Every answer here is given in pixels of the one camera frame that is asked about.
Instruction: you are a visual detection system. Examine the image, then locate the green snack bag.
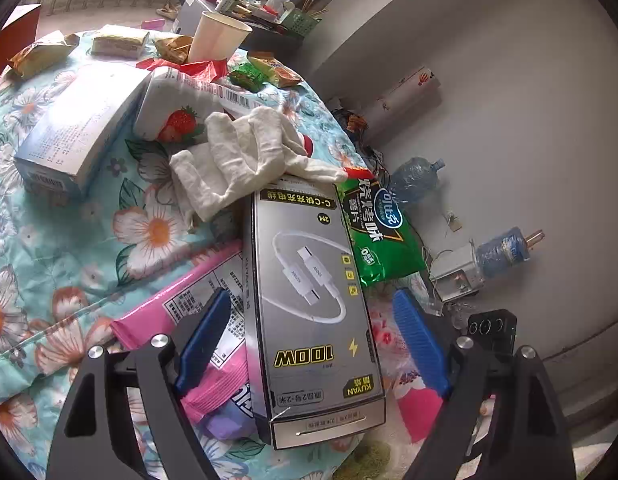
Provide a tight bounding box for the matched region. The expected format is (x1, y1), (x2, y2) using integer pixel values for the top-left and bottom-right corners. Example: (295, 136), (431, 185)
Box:
(335, 165), (424, 288)

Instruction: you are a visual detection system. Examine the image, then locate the large clear water jug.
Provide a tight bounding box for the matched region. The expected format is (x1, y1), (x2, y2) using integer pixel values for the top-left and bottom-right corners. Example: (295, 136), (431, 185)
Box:
(386, 156), (447, 206)

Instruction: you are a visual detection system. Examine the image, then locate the floral teal blanket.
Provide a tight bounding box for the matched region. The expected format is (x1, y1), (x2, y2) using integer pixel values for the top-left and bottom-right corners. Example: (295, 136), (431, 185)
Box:
(0, 30), (415, 480)

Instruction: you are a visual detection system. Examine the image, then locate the green plastic basket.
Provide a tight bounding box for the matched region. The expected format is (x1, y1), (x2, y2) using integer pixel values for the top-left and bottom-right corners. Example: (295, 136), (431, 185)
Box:
(278, 7), (321, 37)

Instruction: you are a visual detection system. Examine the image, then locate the red plastic wrapper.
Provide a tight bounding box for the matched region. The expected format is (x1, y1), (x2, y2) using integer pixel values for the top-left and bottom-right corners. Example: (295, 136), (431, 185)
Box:
(139, 57), (230, 81)

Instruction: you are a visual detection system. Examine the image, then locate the white strawberry milk bottle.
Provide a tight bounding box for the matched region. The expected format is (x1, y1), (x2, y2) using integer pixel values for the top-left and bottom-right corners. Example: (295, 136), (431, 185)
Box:
(134, 66), (317, 158)

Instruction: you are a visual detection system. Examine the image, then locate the golden snack packet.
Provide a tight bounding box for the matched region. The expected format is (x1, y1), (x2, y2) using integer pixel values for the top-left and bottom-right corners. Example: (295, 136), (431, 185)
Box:
(154, 35), (195, 65)

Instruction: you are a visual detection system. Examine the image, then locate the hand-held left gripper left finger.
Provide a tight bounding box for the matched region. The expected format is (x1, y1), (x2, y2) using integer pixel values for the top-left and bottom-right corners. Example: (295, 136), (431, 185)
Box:
(46, 287), (235, 480)

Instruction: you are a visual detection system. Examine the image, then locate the tangle of cables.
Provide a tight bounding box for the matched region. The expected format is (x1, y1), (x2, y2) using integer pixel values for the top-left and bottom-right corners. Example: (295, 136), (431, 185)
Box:
(334, 105), (390, 181)

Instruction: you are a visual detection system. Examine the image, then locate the beige paper cup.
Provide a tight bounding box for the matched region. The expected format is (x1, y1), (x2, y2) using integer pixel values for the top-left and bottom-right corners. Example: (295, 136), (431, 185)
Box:
(188, 10), (253, 63)

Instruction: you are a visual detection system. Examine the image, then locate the orange green snack packet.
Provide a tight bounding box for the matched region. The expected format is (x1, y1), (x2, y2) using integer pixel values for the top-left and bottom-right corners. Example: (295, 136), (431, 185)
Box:
(249, 52), (302, 88)

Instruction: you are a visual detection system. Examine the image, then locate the yellow snack packet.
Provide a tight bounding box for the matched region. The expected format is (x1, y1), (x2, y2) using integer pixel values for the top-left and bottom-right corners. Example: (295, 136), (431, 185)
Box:
(8, 31), (80, 80)

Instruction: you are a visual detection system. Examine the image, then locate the pink snack bag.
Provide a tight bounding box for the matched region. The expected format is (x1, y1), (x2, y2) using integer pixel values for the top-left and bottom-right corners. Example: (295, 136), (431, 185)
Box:
(110, 240), (270, 441)

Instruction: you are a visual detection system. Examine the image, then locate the grey cable box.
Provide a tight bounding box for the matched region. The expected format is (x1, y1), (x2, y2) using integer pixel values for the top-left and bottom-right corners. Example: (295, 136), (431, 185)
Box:
(241, 175), (388, 452)

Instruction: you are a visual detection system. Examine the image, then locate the small blue water bottle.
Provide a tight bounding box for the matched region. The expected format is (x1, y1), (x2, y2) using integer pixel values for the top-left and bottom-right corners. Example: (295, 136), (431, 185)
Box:
(476, 227), (545, 275)

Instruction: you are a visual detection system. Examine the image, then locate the white cotton glove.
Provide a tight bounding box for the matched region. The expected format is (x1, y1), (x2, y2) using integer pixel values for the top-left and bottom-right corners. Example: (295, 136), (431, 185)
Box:
(169, 141), (255, 222)
(204, 106), (351, 186)

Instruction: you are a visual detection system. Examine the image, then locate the wrapped sandwich cake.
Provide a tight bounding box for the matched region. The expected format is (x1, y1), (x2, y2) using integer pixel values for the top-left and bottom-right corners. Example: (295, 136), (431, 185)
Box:
(90, 25), (150, 57)

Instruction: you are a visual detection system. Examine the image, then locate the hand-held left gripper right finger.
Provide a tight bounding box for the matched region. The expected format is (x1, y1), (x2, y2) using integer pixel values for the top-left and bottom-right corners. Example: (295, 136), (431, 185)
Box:
(392, 287), (575, 480)

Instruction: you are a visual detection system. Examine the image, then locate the white electrical appliance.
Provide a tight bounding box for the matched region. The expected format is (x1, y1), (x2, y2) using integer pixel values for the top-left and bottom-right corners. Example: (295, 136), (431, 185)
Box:
(429, 242), (486, 303)

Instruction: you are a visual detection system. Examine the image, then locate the blue white medicine box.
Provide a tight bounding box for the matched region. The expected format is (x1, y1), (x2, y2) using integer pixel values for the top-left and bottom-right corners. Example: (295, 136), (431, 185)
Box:
(13, 63), (152, 201)

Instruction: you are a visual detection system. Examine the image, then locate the white fluffy blanket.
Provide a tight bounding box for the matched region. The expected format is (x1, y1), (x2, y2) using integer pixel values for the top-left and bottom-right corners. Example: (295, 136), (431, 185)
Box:
(354, 430), (440, 480)

